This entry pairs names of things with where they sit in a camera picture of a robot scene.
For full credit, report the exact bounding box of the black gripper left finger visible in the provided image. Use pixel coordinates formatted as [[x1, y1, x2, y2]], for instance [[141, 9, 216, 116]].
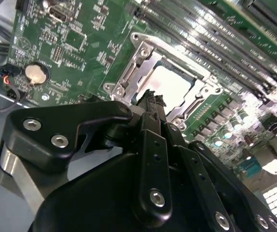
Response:
[[0, 88, 174, 225]]

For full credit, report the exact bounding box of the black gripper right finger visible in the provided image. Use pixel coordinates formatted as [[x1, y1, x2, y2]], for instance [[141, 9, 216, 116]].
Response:
[[156, 95, 277, 232]]

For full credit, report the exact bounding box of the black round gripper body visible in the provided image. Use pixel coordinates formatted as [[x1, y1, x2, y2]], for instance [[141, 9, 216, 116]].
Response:
[[28, 153, 208, 232]]

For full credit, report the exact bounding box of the thin wire locking lever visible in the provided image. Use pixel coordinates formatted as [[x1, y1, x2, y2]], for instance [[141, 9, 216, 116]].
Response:
[[115, 60, 139, 97]]

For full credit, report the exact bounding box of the silver CPU plate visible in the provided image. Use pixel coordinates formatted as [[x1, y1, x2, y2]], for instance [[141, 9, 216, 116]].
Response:
[[137, 65, 198, 116]]

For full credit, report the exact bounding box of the metal socket cover frame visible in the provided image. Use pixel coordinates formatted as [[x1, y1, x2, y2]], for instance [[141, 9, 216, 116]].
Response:
[[125, 47, 213, 121]]

